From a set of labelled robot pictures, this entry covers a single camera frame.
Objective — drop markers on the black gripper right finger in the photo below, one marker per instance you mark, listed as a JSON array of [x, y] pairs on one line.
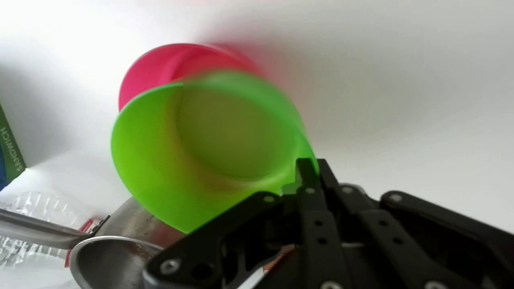
[[419, 241]]

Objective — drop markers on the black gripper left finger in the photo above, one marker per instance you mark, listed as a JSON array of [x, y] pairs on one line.
[[242, 246]]

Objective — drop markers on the clear plastic bag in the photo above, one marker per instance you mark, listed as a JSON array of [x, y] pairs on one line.
[[38, 206]]

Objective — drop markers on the green plastic bowl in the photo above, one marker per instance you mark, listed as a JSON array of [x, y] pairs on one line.
[[162, 161]]

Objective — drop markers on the pink plastic bowl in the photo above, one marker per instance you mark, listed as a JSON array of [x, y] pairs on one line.
[[162, 66]]

